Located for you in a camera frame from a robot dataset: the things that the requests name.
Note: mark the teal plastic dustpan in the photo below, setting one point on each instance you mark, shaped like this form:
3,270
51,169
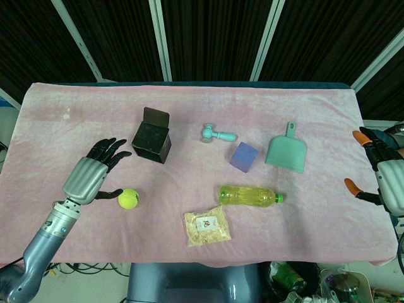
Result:
287,153

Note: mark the purple foam cube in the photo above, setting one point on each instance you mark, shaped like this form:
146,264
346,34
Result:
243,157

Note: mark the clear bag of snacks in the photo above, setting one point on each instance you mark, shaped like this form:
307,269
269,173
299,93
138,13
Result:
208,225

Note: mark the right silver robot hand orange fingertips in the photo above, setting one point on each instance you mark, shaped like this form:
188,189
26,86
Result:
383,164

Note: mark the yellow plastic bottle green cap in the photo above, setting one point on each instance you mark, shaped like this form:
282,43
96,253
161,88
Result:
246,197

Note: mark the teal toy hammer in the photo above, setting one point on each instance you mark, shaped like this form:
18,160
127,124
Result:
217,135

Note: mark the yellow tennis ball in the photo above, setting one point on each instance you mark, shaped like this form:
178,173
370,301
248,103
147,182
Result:
128,198

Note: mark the black open box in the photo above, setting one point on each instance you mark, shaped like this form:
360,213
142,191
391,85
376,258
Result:
152,135

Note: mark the pink towel cloth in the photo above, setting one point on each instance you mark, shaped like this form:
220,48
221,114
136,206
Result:
202,126

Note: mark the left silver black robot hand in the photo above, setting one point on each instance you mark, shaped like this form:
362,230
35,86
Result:
84,178

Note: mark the grey robot torso base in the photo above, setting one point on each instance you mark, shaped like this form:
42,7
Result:
195,282

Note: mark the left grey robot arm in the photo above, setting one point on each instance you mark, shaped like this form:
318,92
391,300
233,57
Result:
38,246

